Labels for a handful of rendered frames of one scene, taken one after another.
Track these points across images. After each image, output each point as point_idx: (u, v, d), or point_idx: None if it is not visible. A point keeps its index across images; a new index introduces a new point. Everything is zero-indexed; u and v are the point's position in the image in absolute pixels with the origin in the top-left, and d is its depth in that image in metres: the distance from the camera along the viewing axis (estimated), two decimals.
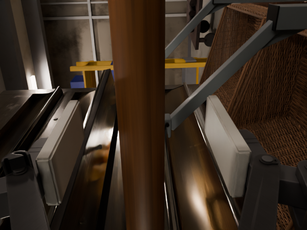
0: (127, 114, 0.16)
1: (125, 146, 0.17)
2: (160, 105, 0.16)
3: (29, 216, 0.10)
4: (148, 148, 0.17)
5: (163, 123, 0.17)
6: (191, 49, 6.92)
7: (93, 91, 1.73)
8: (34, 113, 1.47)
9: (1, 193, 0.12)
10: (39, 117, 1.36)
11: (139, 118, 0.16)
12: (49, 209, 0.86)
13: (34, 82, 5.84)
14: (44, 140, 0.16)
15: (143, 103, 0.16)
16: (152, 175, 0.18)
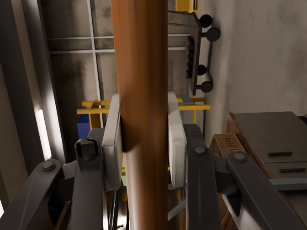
0: (130, 114, 0.16)
1: (129, 146, 0.17)
2: (163, 105, 0.16)
3: (87, 201, 0.11)
4: (152, 148, 0.17)
5: (166, 123, 0.17)
6: None
7: (107, 192, 2.11)
8: (62, 224, 1.85)
9: (74, 176, 0.13)
10: None
11: (142, 118, 0.16)
12: None
13: (42, 116, 6.21)
14: (97, 130, 0.17)
15: (147, 103, 0.16)
16: (156, 174, 0.18)
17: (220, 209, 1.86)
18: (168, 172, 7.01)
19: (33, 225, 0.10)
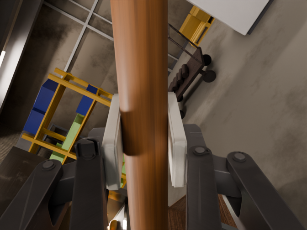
0: (130, 117, 0.16)
1: (129, 148, 0.17)
2: (163, 107, 0.16)
3: (88, 201, 0.11)
4: (152, 149, 0.17)
5: (166, 125, 0.17)
6: None
7: None
8: None
9: (74, 176, 0.13)
10: None
11: (143, 121, 0.16)
12: None
13: (2, 58, 5.59)
14: (97, 130, 0.17)
15: (147, 106, 0.16)
16: (156, 176, 0.18)
17: None
18: None
19: (33, 225, 0.10)
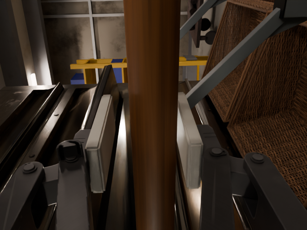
0: (140, 117, 0.16)
1: (138, 148, 0.17)
2: (173, 108, 0.16)
3: (73, 204, 0.11)
4: (161, 150, 0.17)
5: (176, 126, 0.17)
6: (192, 47, 6.90)
7: (94, 86, 1.72)
8: (35, 108, 1.46)
9: (56, 179, 0.13)
10: (40, 112, 1.35)
11: (153, 121, 0.16)
12: None
13: (34, 80, 5.83)
14: (84, 132, 0.17)
15: (158, 106, 0.16)
16: (165, 177, 0.18)
17: None
18: None
19: (16, 228, 0.10)
